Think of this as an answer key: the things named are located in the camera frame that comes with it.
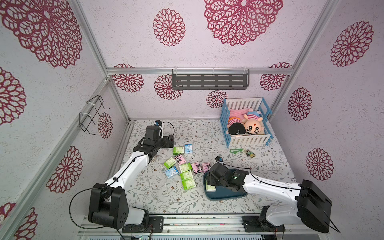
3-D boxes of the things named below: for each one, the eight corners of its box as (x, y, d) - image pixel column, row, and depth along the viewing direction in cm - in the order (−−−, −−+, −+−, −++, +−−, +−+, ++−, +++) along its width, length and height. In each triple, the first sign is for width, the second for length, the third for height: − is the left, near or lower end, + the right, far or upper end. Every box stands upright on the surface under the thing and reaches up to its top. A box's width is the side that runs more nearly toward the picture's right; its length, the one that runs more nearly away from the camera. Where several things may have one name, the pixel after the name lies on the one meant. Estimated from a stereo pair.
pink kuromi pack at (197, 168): (194, 174, 92) (194, 172, 90) (191, 165, 96) (191, 163, 94) (202, 172, 93) (202, 170, 91) (199, 163, 97) (199, 161, 95)
